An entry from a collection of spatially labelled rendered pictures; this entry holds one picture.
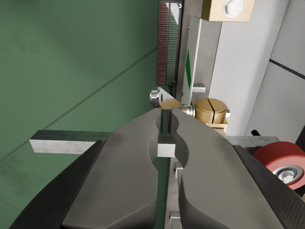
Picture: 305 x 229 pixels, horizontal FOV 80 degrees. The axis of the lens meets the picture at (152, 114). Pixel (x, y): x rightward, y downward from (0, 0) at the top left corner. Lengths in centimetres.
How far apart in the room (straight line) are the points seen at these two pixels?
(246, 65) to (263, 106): 12
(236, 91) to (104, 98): 91
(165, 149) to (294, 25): 38
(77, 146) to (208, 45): 32
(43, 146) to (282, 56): 53
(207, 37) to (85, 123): 117
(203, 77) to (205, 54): 5
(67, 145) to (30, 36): 104
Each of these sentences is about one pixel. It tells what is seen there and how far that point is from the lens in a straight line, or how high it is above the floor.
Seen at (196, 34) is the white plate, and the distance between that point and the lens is 32.
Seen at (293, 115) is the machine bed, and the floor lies 77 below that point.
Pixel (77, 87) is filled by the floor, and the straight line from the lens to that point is 131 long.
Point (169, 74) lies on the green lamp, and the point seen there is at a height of 70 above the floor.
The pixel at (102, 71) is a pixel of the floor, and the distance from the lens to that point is 121.
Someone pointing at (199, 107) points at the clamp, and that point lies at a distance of 28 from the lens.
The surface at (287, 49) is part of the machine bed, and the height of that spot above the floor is 67.
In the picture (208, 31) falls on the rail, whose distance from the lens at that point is 41.
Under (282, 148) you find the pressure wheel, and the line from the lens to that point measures 33.
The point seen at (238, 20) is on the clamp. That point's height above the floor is 85.
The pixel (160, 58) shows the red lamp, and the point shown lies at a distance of 41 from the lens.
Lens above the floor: 110
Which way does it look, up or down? 59 degrees down
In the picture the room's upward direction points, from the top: 176 degrees counter-clockwise
